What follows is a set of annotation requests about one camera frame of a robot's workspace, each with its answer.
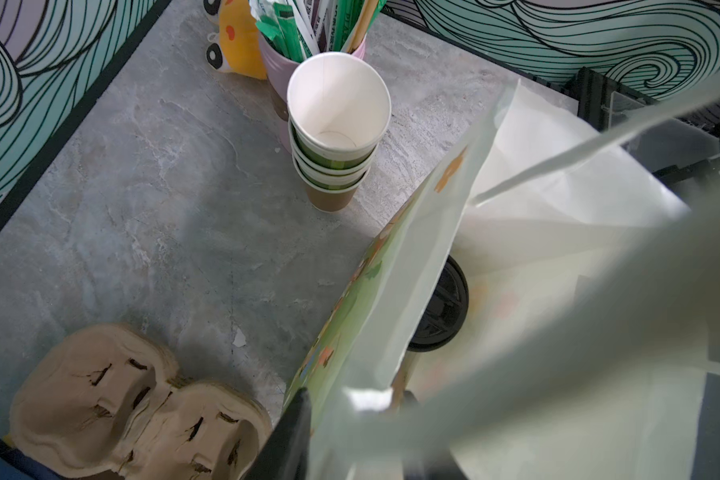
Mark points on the stack of green paper cups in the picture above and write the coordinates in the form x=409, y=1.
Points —
x=339, y=110

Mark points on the white paper takeout bag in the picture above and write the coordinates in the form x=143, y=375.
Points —
x=583, y=354

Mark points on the brown cup sleeve pile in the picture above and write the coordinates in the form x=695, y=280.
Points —
x=108, y=399

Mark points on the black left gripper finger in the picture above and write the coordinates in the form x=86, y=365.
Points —
x=285, y=455

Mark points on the red yellow plush toy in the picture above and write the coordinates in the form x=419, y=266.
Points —
x=234, y=47

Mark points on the wrapped straws bundle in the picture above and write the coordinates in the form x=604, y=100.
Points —
x=300, y=29

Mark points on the navy blue napkin stack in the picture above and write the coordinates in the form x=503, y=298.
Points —
x=14, y=465

